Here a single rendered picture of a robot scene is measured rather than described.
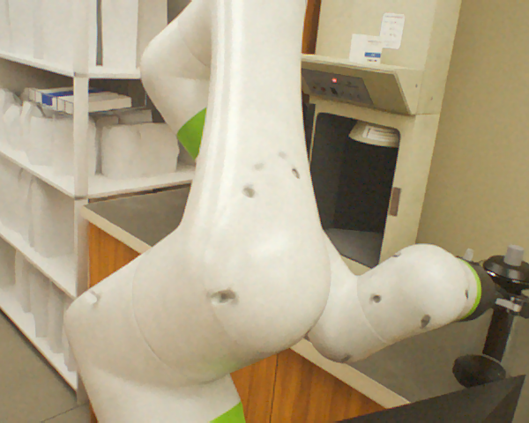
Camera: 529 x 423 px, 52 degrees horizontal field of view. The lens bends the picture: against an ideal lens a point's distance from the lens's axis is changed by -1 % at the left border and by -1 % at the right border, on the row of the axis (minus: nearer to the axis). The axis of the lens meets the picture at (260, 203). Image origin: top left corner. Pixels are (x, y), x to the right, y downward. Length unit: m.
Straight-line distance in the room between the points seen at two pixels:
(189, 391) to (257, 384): 0.93
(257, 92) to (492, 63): 1.23
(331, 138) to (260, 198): 1.12
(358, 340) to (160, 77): 0.44
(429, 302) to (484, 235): 1.05
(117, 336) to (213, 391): 0.10
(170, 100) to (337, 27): 0.74
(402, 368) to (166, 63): 0.76
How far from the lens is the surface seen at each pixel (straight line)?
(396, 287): 0.71
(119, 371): 0.50
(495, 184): 1.70
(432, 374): 1.19
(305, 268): 0.40
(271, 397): 1.40
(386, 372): 1.16
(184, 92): 0.76
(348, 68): 1.26
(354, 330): 0.74
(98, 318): 0.50
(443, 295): 0.70
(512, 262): 1.05
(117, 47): 2.24
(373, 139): 1.38
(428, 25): 1.29
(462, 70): 1.73
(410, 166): 1.33
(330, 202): 1.60
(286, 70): 0.56
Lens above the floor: 1.56
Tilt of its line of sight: 18 degrees down
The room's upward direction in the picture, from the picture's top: 6 degrees clockwise
